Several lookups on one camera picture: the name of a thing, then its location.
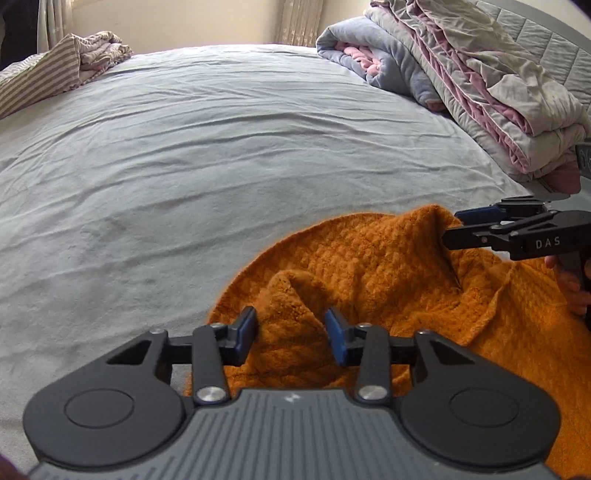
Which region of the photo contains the beige patterned curtain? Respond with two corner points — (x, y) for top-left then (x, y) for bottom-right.
(274, 0), (325, 45)
(37, 0), (75, 52)

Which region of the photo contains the folded pale plaid blanket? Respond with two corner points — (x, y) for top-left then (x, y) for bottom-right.
(76, 31), (134, 85)

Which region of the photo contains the blue-grey fleece blanket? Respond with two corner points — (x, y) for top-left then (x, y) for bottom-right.
(316, 22), (446, 112)

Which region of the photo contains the grey bed sheet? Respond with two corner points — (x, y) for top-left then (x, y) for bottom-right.
(0, 44), (532, 467)

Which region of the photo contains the grey quilted headboard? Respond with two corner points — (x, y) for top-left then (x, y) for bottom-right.
(475, 0), (591, 116)

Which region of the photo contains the brown striped quilt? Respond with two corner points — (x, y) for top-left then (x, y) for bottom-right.
(0, 33), (83, 120)

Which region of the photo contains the grey and pink quilt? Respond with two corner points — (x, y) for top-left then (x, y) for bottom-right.
(365, 0), (591, 195)

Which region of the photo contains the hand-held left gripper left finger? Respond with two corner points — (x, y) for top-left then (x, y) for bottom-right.
(107, 306), (259, 407)

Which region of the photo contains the person's right hand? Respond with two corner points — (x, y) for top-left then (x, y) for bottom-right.
(544, 255), (591, 318)

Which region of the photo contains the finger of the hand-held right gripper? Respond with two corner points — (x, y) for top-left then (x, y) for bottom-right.
(454, 196), (557, 228)
(441, 220), (522, 253)

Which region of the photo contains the dark hanging clothing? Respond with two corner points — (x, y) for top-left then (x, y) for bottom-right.
(0, 0), (41, 72)

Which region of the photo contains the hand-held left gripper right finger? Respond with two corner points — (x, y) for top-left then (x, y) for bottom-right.
(324, 307), (477, 408)

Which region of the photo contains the orange knitted sweater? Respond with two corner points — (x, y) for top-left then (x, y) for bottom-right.
(182, 204), (591, 480)

